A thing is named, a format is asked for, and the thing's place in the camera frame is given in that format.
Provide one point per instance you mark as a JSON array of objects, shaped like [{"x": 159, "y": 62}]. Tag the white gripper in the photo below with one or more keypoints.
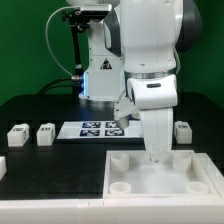
[{"x": 154, "y": 100}]

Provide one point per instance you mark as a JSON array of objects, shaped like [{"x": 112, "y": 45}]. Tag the white square tabletop part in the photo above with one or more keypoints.
[{"x": 135, "y": 174}]

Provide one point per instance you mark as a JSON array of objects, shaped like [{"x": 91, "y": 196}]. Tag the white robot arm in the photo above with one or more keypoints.
[{"x": 133, "y": 60}]

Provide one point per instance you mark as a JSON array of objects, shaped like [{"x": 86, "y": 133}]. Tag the AprilTag marker sheet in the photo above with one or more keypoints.
[{"x": 99, "y": 130}]

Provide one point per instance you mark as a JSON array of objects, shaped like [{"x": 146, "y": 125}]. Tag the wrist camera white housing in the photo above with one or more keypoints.
[{"x": 122, "y": 110}]

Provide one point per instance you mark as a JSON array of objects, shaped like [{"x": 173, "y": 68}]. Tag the white right fence wall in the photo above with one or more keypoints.
[{"x": 208, "y": 173}]

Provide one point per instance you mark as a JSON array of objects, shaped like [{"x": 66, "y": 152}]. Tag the white fence wall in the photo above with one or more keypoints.
[
  {"x": 208, "y": 173},
  {"x": 113, "y": 211},
  {"x": 3, "y": 168}
]

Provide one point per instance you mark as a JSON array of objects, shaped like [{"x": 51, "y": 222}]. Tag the black camera on stand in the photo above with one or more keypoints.
[{"x": 79, "y": 19}]

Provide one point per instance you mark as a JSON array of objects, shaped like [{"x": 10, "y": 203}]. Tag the white front fence wall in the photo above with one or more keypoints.
[{"x": 113, "y": 211}]

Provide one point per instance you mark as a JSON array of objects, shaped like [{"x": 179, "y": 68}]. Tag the white left fence wall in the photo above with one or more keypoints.
[{"x": 3, "y": 168}]

